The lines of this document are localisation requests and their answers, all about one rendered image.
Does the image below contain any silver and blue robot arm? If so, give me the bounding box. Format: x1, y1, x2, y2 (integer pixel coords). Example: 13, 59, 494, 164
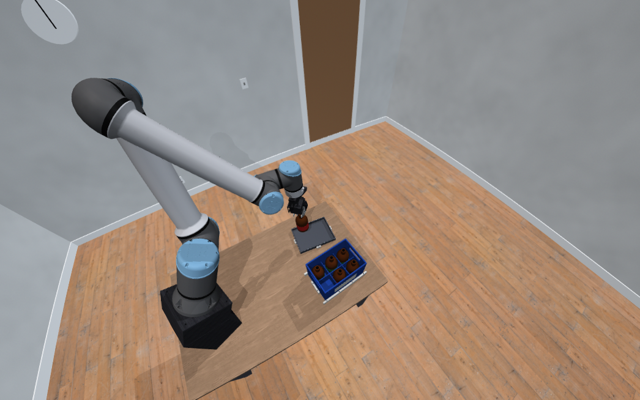
72, 78, 307, 317

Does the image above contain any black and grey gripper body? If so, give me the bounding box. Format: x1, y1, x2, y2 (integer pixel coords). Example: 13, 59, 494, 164
287, 195, 305, 215

